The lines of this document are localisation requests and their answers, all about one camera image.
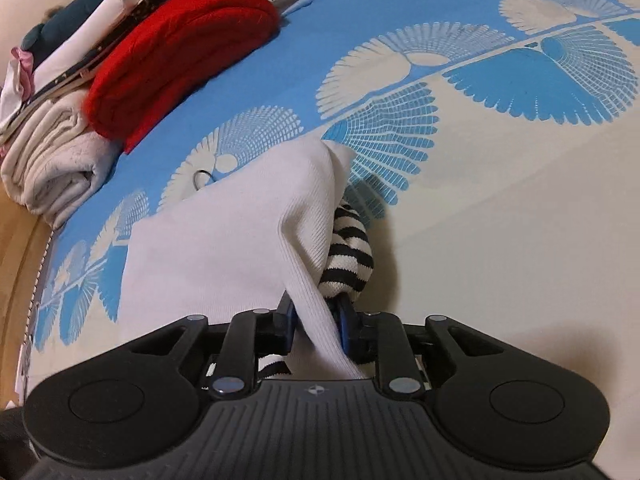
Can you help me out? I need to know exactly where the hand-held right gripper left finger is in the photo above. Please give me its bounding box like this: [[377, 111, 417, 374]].
[[125, 292, 299, 402]]

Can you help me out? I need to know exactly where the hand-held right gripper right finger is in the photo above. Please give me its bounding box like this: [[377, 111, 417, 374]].
[[336, 296, 512, 402]]

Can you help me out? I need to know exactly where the white black striped hoodie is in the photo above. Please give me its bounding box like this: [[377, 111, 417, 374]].
[[120, 139, 432, 392]]

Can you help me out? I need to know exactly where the blue white patterned bed mat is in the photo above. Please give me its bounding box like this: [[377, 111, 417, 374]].
[[20, 0, 640, 411]]

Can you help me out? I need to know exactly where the cream folded blanket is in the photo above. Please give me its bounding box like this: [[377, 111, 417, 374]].
[[0, 97, 124, 229]]

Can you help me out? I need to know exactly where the red folded blanket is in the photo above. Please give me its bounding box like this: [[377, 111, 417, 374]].
[[87, 0, 281, 154]]

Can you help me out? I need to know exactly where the white cloth with dark trim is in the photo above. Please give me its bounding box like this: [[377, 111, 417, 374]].
[[0, 0, 179, 144]]

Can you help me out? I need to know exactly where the pink cloth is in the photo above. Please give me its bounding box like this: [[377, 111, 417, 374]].
[[10, 47, 36, 92]]

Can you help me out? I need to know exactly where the dark teal shark plush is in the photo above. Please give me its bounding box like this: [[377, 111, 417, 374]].
[[22, 0, 151, 49]]

